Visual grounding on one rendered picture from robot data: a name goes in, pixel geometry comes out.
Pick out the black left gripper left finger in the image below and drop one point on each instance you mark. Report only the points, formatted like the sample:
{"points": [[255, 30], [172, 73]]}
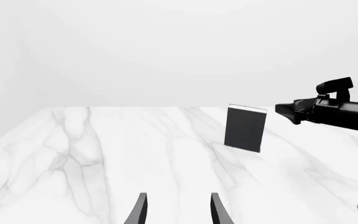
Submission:
{"points": [[138, 213]]}

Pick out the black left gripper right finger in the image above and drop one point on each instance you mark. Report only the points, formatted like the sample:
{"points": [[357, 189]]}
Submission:
{"points": [[218, 213]]}

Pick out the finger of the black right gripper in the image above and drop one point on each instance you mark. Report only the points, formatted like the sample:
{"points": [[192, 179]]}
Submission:
{"points": [[304, 101], [291, 111]]}

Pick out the black book with white pages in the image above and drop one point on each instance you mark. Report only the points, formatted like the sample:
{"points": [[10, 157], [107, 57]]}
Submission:
{"points": [[244, 130]]}

